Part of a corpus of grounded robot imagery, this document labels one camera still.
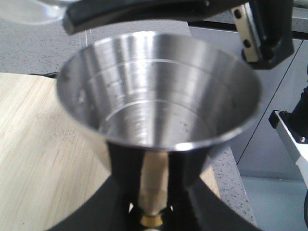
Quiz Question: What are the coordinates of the glass beaker with clear liquid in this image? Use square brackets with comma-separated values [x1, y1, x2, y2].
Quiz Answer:
[0, 0, 74, 25]

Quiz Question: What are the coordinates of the black white robot base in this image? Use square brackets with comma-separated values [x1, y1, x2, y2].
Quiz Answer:
[268, 64, 308, 231]

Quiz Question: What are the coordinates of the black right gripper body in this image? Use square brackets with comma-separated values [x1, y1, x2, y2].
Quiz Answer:
[231, 0, 294, 70]

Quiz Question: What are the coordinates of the wooden cutting board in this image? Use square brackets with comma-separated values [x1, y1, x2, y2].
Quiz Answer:
[0, 72, 221, 231]

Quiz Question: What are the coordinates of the steel double jigger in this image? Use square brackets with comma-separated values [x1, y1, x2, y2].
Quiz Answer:
[56, 31, 262, 231]

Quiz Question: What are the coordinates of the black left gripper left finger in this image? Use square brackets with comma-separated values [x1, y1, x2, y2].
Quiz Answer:
[51, 143, 142, 231]

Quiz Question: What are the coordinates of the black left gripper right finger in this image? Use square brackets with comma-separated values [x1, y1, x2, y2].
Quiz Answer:
[167, 149, 258, 231]

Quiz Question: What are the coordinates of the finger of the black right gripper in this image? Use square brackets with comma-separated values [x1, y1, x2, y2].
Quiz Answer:
[63, 0, 246, 35]

